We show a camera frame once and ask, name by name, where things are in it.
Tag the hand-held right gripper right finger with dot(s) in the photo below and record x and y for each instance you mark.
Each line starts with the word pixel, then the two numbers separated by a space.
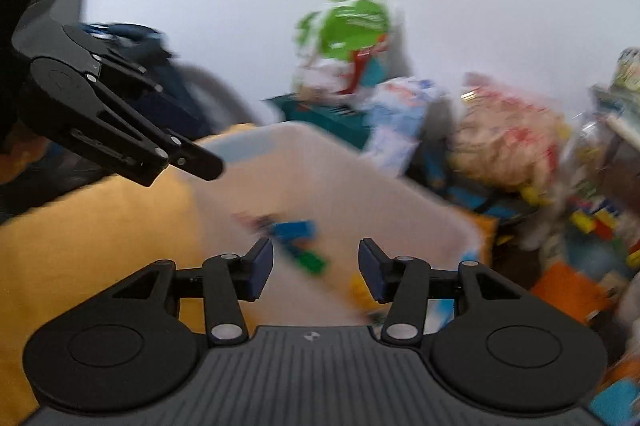
pixel 371 268

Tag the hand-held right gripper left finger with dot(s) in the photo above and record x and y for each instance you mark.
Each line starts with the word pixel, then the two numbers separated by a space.
pixel 261 268

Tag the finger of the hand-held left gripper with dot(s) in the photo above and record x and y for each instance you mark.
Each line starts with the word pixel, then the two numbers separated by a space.
pixel 165 110
pixel 200 163

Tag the white plastic container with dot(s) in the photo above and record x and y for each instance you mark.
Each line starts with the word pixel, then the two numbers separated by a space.
pixel 350 186

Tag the blue black office chair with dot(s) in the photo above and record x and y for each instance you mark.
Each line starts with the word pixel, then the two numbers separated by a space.
pixel 120 33

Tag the teal box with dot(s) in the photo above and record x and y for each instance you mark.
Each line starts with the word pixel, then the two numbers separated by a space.
pixel 330 115

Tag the yellow cloth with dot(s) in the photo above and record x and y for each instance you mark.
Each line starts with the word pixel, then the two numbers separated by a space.
pixel 75 246

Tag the white blue carton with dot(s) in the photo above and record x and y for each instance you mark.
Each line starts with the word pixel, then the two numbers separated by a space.
pixel 400 120

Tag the beige printed plastic bag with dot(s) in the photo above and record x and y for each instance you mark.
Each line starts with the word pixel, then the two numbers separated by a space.
pixel 505 140

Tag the green plastic bag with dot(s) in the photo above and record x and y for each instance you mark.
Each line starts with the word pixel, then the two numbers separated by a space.
pixel 350 23

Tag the heap of colourful blocks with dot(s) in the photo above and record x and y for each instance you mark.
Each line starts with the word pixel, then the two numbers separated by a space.
pixel 600 226

